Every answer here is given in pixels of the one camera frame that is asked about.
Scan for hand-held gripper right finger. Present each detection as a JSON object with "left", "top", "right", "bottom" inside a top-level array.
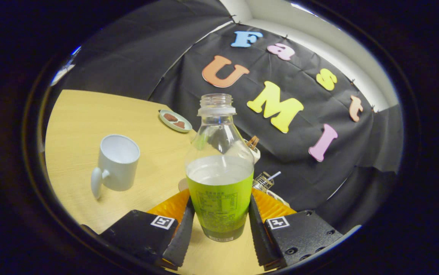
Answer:
[{"left": 249, "top": 187, "right": 344, "bottom": 270}]

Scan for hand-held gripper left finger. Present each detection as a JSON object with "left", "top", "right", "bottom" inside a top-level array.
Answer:
[{"left": 99, "top": 188, "right": 195, "bottom": 270}]

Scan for clear juice bottle green label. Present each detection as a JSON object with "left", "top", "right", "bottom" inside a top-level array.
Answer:
[{"left": 185, "top": 94, "right": 255, "bottom": 242}]

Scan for white cup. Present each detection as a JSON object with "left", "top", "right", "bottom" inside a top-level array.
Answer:
[{"left": 91, "top": 134, "right": 141, "bottom": 200}]

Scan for white divided dish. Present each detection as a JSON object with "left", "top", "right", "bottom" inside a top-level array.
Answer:
[{"left": 267, "top": 189, "right": 291, "bottom": 208}]

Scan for white toaster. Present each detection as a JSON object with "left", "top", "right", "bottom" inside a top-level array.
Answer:
[{"left": 242, "top": 138, "right": 261, "bottom": 165}]

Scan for pale green plate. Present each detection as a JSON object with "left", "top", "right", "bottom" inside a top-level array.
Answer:
[{"left": 159, "top": 110, "right": 193, "bottom": 133}]

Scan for wooden table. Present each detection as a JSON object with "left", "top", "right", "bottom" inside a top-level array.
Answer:
[{"left": 45, "top": 90, "right": 266, "bottom": 275}]

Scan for metal wire basket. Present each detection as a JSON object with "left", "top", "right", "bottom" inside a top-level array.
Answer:
[{"left": 253, "top": 172, "right": 275, "bottom": 193}]

